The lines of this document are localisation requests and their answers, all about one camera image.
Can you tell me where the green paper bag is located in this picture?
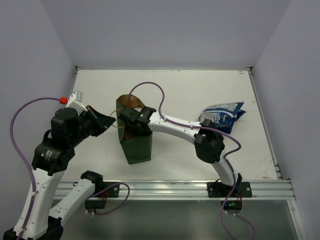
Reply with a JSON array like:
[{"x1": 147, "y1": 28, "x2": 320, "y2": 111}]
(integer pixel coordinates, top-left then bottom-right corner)
[{"x1": 113, "y1": 94, "x2": 153, "y2": 165}]

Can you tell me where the aluminium mounting rail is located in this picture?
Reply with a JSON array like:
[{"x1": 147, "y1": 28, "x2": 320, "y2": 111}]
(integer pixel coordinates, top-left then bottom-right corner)
[{"x1": 53, "y1": 179, "x2": 296, "y2": 201}]

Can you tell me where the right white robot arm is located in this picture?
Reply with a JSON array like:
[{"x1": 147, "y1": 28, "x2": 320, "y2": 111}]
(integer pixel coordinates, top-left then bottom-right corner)
[{"x1": 118, "y1": 106, "x2": 242, "y2": 188}]

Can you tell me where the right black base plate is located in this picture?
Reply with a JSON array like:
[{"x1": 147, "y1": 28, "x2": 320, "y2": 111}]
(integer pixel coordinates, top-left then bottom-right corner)
[{"x1": 207, "y1": 175, "x2": 253, "y2": 214}]

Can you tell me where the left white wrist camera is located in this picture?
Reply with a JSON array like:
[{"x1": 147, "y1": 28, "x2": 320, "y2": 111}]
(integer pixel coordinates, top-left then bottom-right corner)
[{"x1": 59, "y1": 90, "x2": 87, "y2": 114}]

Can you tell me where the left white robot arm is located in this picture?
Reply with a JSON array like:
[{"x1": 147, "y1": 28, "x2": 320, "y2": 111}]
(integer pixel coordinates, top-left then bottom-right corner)
[{"x1": 3, "y1": 105, "x2": 115, "y2": 240}]

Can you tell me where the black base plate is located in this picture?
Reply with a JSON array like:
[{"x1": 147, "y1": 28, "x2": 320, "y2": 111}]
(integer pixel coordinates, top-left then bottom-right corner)
[
  {"x1": 84, "y1": 181, "x2": 120, "y2": 212},
  {"x1": 207, "y1": 175, "x2": 253, "y2": 214}
]

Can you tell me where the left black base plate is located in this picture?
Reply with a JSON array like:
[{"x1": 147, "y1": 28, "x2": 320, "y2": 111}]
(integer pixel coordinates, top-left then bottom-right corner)
[{"x1": 84, "y1": 181, "x2": 120, "y2": 212}]

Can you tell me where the blue snack packet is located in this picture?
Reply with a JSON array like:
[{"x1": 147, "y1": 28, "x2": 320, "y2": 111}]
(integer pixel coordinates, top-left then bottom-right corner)
[
  {"x1": 198, "y1": 101, "x2": 244, "y2": 128},
  {"x1": 219, "y1": 109, "x2": 247, "y2": 134}
]

